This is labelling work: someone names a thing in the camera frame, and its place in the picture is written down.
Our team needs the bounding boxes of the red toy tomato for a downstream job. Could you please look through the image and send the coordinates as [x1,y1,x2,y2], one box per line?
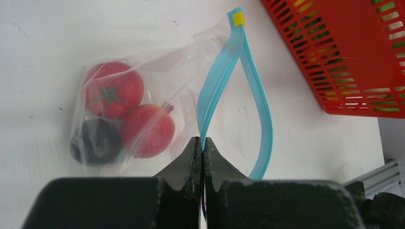
[83,62,145,119]

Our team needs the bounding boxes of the dark purple toy mangosteen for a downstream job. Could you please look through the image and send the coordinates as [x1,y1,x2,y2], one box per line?
[70,118,122,167]

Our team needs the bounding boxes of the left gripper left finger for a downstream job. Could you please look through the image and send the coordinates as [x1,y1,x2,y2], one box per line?
[153,136,202,202]

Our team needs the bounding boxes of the red toy pomegranate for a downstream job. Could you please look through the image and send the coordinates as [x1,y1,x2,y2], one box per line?
[120,103,175,158]

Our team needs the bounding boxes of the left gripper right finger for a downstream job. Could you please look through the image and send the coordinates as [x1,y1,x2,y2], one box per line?
[202,137,248,209]

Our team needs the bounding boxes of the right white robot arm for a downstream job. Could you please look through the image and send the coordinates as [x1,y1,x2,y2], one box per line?
[345,181,405,229]

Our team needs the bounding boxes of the clear zip top bag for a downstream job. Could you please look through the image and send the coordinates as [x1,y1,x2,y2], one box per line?
[71,8,273,179]

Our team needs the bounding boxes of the red plastic basket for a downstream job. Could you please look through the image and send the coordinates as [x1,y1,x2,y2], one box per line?
[263,0,405,119]

